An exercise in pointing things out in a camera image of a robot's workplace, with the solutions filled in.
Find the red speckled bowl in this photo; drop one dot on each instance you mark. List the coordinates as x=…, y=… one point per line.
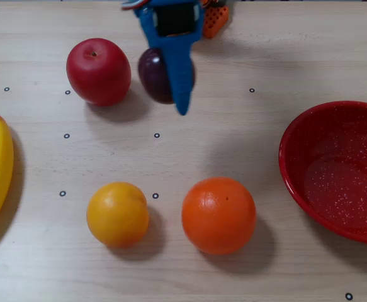
x=299, y=148

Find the dark purple plum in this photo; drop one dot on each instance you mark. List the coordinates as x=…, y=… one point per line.
x=153, y=75

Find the red apple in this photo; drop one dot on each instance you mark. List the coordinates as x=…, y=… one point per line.
x=98, y=75

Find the blue gripper body black servo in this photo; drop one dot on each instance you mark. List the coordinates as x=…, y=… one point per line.
x=174, y=40

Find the yellow round fruit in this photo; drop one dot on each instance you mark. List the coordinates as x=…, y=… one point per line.
x=117, y=217

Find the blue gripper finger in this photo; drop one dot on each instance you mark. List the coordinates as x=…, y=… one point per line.
x=180, y=72

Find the orange lattice robot base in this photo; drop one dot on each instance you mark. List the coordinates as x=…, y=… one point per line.
x=214, y=22

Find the orange fruit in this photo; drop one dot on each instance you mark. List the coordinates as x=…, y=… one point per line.
x=217, y=217

